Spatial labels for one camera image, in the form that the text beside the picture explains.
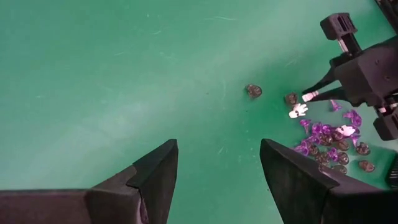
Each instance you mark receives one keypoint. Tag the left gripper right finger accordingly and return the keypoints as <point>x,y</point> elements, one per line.
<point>311,199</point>

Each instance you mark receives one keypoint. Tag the black slotted plastic basket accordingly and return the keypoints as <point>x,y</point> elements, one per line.
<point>393,171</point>

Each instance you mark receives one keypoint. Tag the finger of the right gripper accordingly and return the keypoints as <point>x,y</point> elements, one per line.
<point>332,94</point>
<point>323,81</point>

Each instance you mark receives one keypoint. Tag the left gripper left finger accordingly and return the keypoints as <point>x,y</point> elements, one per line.
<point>124,202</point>

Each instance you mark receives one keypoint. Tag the green table mat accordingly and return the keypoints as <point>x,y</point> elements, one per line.
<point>93,77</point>

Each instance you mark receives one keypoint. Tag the translucent purple witch hat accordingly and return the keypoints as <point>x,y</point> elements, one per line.
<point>333,154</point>
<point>305,124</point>
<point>326,129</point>
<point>354,117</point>
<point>317,128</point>
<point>354,139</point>
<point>302,148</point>
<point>335,105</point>

